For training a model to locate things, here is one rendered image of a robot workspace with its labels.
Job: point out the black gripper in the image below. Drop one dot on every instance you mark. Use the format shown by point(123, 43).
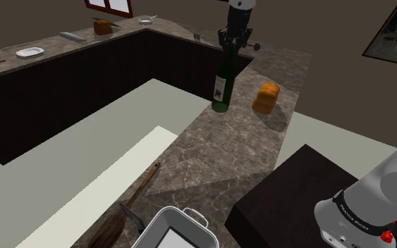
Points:
point(238, 20)

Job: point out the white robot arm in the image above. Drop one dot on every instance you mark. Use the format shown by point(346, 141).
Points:
point(366, 199)

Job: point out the red stick with dark knob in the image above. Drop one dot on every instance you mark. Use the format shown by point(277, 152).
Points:
point(255, 46)

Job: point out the small grey metal thing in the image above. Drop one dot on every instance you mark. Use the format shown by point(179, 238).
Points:
point(198, 36)

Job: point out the dark green wine bottle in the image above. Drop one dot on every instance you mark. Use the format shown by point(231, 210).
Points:
point(223, 89)

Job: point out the orange bread loaf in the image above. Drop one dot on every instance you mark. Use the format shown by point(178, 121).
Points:
point(266, 99)
point(102, 27)

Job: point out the silver frying pan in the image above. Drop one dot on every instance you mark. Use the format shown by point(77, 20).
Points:
point(145, 21)

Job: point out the dark blade knife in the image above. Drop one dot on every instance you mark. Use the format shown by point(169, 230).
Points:
point(115, 24)

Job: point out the red-framed window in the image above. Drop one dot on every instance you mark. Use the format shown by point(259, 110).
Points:
point(110, 7)

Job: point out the dark kitchen counter cabinet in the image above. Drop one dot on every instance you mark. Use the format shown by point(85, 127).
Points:
point(81, 89)

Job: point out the grey metal roasting pan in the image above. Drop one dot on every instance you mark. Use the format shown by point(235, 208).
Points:
point(160, 226)

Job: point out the white plate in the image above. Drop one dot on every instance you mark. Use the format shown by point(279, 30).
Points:
point(29, 52)

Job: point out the black kitchen tool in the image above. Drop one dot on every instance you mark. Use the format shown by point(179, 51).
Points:
point(132, 217)

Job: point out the grey long utensil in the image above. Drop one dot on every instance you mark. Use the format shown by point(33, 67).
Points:
point(16, 46)

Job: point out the brown wooden spoon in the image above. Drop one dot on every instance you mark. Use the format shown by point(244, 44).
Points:
point(114, 223)

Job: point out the dark framed wall picture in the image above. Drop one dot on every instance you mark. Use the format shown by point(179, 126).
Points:
point(396, 37)

